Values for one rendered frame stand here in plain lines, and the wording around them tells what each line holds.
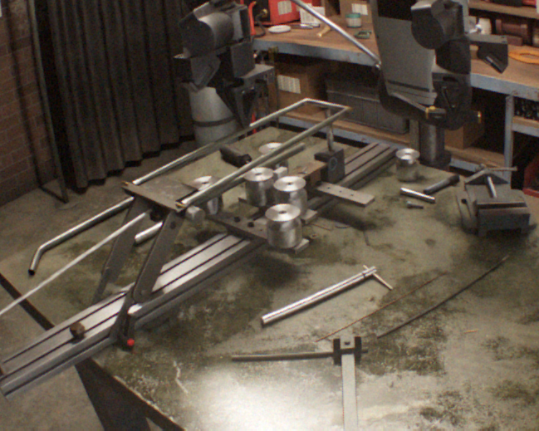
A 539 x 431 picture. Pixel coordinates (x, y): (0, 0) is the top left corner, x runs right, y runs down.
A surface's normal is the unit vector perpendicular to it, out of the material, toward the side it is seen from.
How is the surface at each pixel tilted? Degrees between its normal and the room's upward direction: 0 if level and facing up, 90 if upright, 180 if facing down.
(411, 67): 90
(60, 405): 0
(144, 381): 0
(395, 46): 90
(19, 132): 90
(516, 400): 0
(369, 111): 90
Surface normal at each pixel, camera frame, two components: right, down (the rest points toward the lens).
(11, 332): -0.11, -0.90
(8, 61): 0.72, 0.23
